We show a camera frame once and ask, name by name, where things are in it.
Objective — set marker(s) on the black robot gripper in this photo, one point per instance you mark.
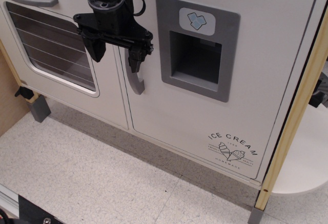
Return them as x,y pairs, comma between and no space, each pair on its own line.
114,23

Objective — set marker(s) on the grey fridge door handle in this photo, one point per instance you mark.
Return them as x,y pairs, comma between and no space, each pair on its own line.
136,83

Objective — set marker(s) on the white toy fridge door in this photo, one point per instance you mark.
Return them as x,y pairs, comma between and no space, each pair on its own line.
238,136

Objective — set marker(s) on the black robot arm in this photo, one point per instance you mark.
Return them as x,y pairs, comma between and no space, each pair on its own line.
113,22

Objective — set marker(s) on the white toy oven door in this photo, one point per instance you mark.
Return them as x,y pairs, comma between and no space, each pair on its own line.
47,52

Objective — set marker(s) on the grey ice dispenser panel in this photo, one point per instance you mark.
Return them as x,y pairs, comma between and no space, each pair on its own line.
197,46

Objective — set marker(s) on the grey left foot cap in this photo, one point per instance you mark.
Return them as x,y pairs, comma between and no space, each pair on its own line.
39,109

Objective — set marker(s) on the grey foot cap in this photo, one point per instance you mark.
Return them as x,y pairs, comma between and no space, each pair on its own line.
39,109
255,216

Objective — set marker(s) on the black clamp knob left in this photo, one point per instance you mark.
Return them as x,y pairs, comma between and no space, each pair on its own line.
24,92

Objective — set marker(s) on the white toy kitchen cabinet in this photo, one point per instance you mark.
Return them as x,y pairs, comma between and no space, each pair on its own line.
112,106

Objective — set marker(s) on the light wooden left panel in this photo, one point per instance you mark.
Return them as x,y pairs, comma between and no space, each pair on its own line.
12,108

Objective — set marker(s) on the black clamp right edge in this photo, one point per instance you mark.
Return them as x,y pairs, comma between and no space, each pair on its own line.
319,95

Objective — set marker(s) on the grey right foot cap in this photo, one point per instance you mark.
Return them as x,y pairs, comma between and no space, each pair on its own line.
255,216

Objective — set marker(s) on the white round table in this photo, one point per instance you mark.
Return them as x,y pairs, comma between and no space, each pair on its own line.
305,167

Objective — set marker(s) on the aluminium rail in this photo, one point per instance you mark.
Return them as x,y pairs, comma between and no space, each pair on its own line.
9,202

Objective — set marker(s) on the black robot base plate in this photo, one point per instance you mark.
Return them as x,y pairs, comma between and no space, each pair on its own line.
32,213

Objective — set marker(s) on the light wooden right post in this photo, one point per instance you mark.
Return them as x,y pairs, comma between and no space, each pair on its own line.
311,72

